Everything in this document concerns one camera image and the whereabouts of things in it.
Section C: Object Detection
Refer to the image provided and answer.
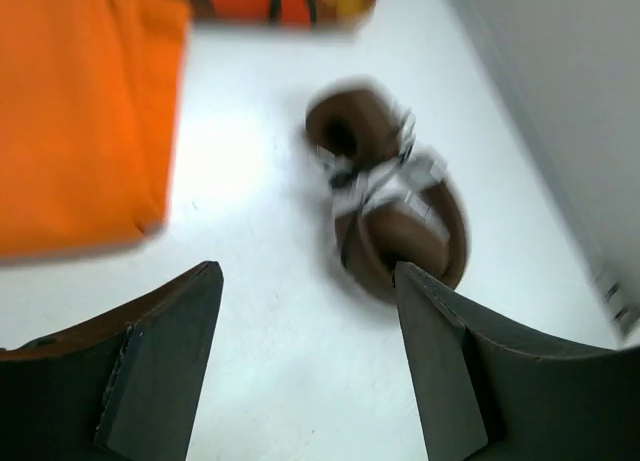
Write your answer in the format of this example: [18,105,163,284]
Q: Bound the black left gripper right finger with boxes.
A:
[395,263,639,461]

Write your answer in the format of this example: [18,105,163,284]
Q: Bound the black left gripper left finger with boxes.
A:
[1,261,222,460]

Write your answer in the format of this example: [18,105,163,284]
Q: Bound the brown headphones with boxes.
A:
[304,79,470,301]

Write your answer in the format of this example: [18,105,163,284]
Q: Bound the orange cloth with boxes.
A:
[1,0,190,259]

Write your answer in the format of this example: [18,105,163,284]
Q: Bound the orange camouflage garment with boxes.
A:
[190,0,377,28]

